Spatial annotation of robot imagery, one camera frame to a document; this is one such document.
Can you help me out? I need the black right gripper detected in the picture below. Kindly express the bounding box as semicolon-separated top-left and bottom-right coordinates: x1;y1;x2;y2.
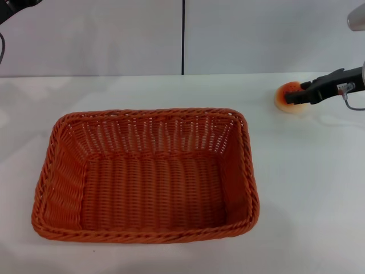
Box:
285;67;365;106

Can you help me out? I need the orange woven plastic basket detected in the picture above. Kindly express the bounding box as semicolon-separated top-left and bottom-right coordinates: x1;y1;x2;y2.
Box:
30;107;260;245

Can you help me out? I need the thin grey gripper cable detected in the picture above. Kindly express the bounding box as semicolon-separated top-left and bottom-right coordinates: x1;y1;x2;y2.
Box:
341;82;365;111

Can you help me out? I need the black vertical wall strip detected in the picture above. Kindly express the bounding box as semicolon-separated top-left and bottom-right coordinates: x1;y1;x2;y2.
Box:
180;0;186;75

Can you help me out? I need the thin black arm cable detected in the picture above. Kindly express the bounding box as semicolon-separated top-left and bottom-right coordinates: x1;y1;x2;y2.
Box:
0;32;6;68

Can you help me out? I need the round sesame bread bun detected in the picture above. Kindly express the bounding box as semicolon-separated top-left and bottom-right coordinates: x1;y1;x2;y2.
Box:
274;81;310;115

